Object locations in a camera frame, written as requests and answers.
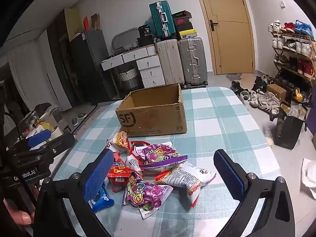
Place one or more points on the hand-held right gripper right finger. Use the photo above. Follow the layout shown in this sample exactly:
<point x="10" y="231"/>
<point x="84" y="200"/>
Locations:
<point x="229" y="175"/>

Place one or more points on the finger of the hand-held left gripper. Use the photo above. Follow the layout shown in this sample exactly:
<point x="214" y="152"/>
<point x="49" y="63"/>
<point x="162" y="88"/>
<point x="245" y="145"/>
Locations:
<point x="38" y="138"/>
<point x="54" y="148"/>

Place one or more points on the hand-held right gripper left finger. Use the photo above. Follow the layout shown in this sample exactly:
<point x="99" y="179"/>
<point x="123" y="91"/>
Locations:
<point x="97" y="177"/>

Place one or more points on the blue cookie packet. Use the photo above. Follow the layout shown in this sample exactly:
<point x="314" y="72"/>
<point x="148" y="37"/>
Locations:
<point x="103" y="201"/>

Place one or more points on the white orange snack packet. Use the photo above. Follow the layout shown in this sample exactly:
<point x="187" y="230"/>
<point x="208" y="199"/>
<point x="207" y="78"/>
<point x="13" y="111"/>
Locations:
<point x="192" y="176"/>

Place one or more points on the yellow red snack packet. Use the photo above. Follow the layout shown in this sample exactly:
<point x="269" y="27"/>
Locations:
<point x="120" y="139"/>

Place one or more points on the purple snack packet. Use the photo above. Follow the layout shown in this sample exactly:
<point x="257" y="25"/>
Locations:
<point x="160" y="155"/>
<point x="148" y="192"/>

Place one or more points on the red cookie packet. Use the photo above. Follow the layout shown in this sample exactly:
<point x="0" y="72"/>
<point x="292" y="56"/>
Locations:
<point x="139" y="145"/>

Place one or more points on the person's left hand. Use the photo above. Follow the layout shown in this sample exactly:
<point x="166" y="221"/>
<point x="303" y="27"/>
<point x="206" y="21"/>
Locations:
<point x="19" y="217"/>

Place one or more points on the yellow plastic bag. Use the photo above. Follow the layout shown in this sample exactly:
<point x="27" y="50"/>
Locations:
<point x="46" y="126"/>

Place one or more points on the white cup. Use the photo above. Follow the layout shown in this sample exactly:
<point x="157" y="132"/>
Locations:
<point x="56" y="132"/>

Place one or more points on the grey slipper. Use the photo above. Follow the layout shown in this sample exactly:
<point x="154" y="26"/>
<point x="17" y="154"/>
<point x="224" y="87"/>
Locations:
<point x="82" y="115"/>
<point x="75" y="121"/>

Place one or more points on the teal checked tablecloth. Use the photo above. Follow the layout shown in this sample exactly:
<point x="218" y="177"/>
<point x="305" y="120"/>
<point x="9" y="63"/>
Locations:
<point x="222" y="128"/>

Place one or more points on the black paper bag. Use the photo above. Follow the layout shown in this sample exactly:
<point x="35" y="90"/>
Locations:
<point x="290" y="130"/>

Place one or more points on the dark tall wardrobe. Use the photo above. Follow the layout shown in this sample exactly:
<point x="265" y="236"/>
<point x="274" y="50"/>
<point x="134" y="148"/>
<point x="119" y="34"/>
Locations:
<point x="61" y="61"/>

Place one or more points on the white plastic bag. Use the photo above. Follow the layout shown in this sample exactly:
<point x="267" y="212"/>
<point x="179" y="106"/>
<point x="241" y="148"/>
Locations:
<point x="309" y="177"/>

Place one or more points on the heap of loose shoes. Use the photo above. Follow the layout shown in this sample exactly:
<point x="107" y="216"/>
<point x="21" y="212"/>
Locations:
<point x="264" y="101"/>

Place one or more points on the black refrigerator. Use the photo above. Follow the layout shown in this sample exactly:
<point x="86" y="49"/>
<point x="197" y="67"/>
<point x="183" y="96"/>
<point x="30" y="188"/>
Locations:
<point x="91" y="64"/>

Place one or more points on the small brown cardboard box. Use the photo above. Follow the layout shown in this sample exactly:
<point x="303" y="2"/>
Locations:
<point x="276" y="92"/>

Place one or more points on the grey door mat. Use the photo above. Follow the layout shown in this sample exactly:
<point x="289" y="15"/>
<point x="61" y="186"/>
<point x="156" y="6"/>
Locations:
<point x="237" y="77"/>

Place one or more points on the woven laundry basket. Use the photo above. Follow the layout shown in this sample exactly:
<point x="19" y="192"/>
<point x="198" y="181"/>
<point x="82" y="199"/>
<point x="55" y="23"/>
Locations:
<point x="128" y="77"/>

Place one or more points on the yellow orange packet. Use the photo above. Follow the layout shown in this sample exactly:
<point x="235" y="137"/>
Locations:
<point x="298" y="95"/>

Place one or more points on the silver suitcase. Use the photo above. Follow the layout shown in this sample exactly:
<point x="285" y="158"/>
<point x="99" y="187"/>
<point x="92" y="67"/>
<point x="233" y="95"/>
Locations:
<point x="193" y="61"/>

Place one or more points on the white drawer desk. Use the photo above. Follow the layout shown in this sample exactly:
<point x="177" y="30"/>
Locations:
<point x="150" y="65"/>

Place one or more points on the red paper bag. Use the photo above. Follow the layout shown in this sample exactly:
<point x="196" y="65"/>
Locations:
<point x="86" y="23"/>

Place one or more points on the wooden shoe rack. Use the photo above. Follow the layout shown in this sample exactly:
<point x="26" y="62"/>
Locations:
<point x="296" y="68"/>

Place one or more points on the beige suitcase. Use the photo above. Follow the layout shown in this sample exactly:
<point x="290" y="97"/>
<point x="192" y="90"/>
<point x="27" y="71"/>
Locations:
<point x="170" y="61"/>

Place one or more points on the grey oval mirror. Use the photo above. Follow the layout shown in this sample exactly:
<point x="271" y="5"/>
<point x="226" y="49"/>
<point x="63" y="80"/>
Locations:
<point x="123" y="38"/>

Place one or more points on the flat brown cardboard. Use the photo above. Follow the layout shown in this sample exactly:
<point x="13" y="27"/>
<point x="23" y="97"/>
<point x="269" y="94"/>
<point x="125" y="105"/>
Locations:
<point x="95" y="21"/>

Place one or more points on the small white basket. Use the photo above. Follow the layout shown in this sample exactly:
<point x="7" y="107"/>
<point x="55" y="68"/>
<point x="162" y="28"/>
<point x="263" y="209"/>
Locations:
<point x="134" y="45"/>

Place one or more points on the wooden door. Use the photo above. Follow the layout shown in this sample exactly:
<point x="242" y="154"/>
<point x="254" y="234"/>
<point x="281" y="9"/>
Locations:
<point x="229" y="42"/>

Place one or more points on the black storage box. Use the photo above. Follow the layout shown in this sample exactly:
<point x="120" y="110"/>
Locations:
<point x="145" y="42"/>

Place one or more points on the rows of assorted sneakers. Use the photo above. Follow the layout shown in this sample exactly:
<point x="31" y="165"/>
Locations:
<point x="300" y="47"/>

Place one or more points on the black labelled tub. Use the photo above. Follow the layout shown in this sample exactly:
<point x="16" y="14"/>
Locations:
<point x="144" y="30"/>

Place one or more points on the yellow black shoe box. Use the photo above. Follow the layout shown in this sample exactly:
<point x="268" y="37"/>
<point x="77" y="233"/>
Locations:
<point x="187" y="33"/>

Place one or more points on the plain black shoe box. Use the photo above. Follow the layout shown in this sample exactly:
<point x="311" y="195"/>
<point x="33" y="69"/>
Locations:
<point x="184" y="27"/>

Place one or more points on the red black shoe box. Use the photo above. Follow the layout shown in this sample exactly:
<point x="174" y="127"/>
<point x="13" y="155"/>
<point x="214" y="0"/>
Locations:
<point x="183" y="21"/>

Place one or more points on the teal suitcase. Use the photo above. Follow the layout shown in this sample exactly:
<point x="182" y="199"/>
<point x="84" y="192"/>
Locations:
<point x="161" y="19"/>

